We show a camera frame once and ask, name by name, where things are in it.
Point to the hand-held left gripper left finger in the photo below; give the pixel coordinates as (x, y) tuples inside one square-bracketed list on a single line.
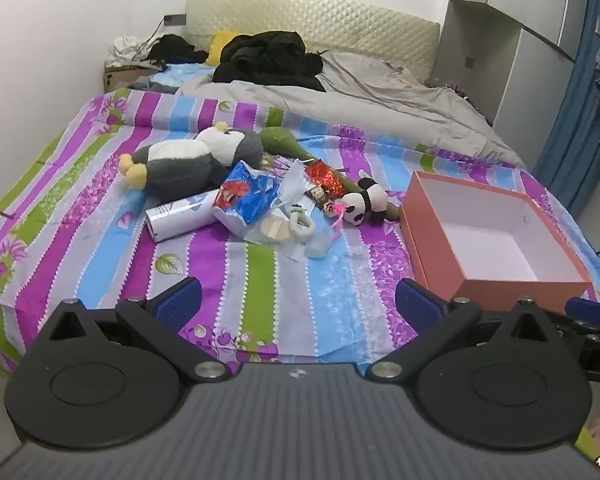
[(180, 301)]

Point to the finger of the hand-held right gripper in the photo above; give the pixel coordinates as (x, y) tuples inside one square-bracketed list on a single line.
[(592, 310)]

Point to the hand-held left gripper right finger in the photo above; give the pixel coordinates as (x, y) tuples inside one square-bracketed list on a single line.
[(420, 305)]

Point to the orange cardboard box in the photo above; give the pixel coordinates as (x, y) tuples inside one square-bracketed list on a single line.
[(430, 240)]

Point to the clear bag of beige pads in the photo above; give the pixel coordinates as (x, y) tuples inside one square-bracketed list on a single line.
[(272, 230)]

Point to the blue white plastic bag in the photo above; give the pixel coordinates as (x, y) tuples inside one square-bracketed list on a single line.
[(245, 190)]

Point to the red foil packet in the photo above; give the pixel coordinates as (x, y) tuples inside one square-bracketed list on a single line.
[(327, 177)]

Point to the white spray bottle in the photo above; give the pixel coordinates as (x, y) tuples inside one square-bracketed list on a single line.
[(180, 215)]

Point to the striped floral bed sheet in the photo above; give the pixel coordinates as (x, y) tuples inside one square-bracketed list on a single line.
[(105, 240)]

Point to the small panda plush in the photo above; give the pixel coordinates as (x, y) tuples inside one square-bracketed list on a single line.
[(362, 205)]

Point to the clear plastic wrapper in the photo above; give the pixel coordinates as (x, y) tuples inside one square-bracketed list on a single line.
[(320, 245)]

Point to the pink tassel charm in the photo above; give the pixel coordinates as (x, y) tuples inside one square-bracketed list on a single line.
[(337, 210)]

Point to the grey white penguin plush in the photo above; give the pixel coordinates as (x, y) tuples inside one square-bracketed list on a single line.
[(180, 160)]

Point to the blue curtain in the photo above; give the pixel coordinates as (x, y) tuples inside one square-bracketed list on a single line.
[(575, 135)]

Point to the green padded massage stick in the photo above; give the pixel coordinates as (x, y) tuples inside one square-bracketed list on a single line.
[(280, 141)]

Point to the grey duvet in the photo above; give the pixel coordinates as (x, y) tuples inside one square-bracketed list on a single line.
[(380, 105)]

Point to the dark grey cloth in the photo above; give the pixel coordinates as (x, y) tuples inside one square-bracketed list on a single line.
[(147, 84)]

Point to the black cloth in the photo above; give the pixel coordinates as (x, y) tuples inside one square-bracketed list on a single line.
[(172, 47)]

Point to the black clothing pile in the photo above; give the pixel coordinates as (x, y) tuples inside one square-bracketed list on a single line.
[(265, 57)]

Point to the yellow pillow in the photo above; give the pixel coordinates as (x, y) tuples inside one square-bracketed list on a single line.
[(219, 45)]

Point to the grey cabinet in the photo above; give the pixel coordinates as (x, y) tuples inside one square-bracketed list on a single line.
[(505, 60)]

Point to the white crumpled cloth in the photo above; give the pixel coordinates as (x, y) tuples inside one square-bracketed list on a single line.
[(125, 47)]

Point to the cream quilted headboard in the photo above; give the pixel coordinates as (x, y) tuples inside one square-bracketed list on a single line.
[(330, 20)]

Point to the dark wall socket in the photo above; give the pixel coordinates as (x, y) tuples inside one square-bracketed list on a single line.
[(175, 20)]

